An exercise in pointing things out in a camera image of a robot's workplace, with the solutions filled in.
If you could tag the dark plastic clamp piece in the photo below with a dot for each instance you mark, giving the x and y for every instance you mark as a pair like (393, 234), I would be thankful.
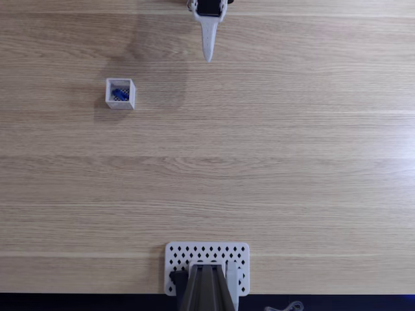
(178, 278)

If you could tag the pale grey plastic clip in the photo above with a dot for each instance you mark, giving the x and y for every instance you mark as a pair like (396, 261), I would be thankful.
(232, 278)

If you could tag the white perforated base plate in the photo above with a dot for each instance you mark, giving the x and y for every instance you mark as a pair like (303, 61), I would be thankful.
(207, 250)

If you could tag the small white slatted crate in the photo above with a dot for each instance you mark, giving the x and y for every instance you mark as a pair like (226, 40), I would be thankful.
(110, 104)

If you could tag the blue clothes peg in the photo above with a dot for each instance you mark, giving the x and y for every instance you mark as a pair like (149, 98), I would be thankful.
(119, 94)

